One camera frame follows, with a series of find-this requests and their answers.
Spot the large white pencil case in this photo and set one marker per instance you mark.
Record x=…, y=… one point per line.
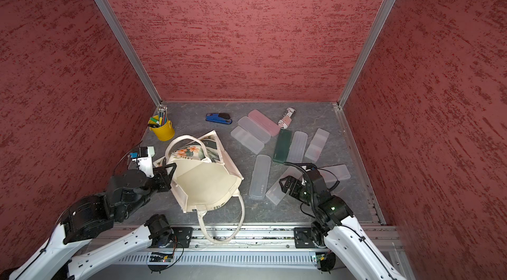
x=247, y=140

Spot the left corner aluminium post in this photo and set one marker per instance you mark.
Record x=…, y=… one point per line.
x=128, y=49

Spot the corner aluminium post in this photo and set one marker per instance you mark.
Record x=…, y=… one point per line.
x=373, y=34
x=128, y=49

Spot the pink pencil case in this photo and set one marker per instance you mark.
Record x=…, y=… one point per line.
x=264, y=122

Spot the clear ribbed pencil case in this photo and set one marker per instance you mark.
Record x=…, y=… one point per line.
x=297, y=147

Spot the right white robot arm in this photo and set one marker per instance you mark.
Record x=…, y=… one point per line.
x=335, y=226

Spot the right corner aluminium post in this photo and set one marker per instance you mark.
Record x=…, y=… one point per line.
x=373, y=34

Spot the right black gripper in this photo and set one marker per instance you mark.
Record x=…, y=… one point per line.
x=296, y=185

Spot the flag pattern can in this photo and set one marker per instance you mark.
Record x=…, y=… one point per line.
x=286, y=118

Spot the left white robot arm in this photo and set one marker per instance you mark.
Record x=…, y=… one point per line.
x=92, y=215

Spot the blue black stapler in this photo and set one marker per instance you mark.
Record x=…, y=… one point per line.
x=220, y=118

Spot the green pencil case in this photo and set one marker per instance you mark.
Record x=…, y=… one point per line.
x=282, y=146

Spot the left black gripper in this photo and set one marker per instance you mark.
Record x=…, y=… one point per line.
x=162, y=174

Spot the yellow pen cup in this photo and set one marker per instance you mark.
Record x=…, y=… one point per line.
x=161, y=125

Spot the floral canvas tote bag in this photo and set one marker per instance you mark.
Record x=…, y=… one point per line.
x=205, y=179

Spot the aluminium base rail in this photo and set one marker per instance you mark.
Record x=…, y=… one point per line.
x=262, y=245

